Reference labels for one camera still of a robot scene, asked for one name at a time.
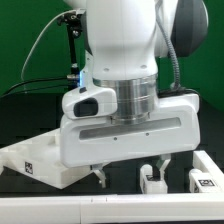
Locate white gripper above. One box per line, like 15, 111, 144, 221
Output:
60, 94, 200, 188

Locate white square table top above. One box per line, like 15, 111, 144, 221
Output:
0, 129, 92, 189

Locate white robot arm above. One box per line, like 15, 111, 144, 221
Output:
60, 0, 208, 180

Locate white front fence rail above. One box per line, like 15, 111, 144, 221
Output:
0, 193, 224, 224

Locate white fence rail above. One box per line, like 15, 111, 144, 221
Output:
193, 151, 224, 185
0, 193, 224, 224

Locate white right fence rail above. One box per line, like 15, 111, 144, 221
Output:
193, 151, 224, 185

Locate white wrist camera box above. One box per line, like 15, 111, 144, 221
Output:
62, 85, 118, 120

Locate grey corrugated arm cable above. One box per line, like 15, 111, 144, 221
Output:
155, 0, 183, 91

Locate black cables on table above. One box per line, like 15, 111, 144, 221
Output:
0, 77, 73, 100

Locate black camera on stand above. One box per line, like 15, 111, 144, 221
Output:
56, 10, 85, 39

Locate grey camera cable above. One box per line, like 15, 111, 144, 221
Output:
20, 12, 69, 83

